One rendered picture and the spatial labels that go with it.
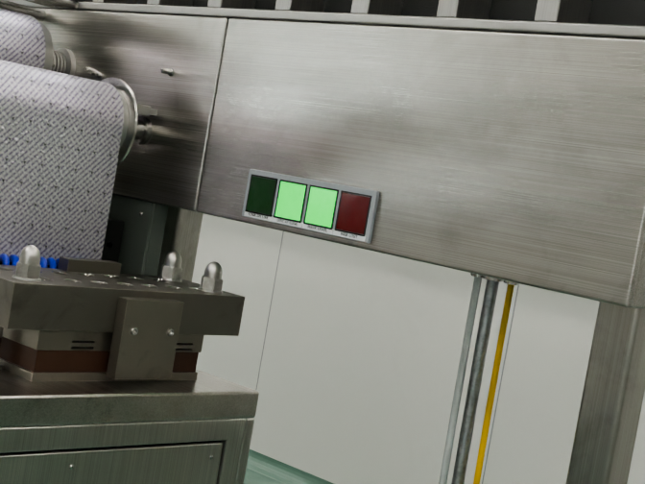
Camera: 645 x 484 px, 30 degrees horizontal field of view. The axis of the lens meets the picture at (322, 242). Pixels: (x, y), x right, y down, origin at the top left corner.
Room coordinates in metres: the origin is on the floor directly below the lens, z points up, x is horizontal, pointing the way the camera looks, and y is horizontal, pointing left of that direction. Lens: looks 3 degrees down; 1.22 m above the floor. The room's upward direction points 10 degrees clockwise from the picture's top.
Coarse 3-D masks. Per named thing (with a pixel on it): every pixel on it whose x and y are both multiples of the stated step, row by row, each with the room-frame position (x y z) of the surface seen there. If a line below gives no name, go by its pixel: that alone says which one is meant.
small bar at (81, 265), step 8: (64, 264) 1.72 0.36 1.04; (72, 264) 1.72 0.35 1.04; (80, 264) 1.73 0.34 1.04; (88, 264) 1.74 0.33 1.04; (96, 264) 1.75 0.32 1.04; (104, 264) 1.76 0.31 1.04; (112, 264) 1.78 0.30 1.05; (120, 264) 1.79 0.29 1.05; (80, 272) 1.74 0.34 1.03; (88, 272) 1.75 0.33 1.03; (96, 272) 1.76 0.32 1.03; (104, 272) 1.77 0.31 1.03; (112, 272) 1.78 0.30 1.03
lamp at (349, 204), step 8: (344, 200) 1.63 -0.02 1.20; (352, 200) 1.62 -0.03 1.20; (360, 200) 1.61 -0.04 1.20; (368, 200) 1.60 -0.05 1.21; (344, 208) 1.62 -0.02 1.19; (352, 208) 1.61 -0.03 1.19; (360, 208) 1.60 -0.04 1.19; (344, 216) 1.62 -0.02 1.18; (352, 216) 1.61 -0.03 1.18; (360, 216) 1.60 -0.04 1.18; (344, 224) 1.62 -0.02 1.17; (352, 224) 1.61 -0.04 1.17; (360, 224) 1.60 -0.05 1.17; (360, 232) 1.60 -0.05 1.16
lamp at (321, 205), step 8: (312, 192) 1.67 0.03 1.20; (320, 192) 1.66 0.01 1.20; (328, 192) 1.65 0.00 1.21; (336, 192) 1.64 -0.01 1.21; (312, 200) 1.67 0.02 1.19; (320, 200) 1.66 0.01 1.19; (328, 200) 1.64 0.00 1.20; (312, 208) 1.66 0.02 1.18; (320, 208) 1.65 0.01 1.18; (328, 208) 1.64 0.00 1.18; (312, 216) 1.66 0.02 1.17; (320, 216) 1.65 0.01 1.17; (328, 216) 1.64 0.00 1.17; (320, 224) 1.65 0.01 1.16; (328, 224) 1.64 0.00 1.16
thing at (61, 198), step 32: (0, 160) 1.69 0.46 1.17; (32, 160) 1.73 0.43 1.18; (64, 160) 1.77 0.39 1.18; (96, 160) 1.81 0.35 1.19; (0, 192) 1.69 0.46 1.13; (32, 192) 1.73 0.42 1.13; (64, 192) 1.77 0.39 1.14; (96, 192) 1.81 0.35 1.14; (0, 224) 1.70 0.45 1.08; (32, 224) 1.74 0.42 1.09; (64, 224) 1.78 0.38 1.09; (96, 224) 1.82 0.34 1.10; (64, 256) 1.79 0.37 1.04; (96, 256) 1.83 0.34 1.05
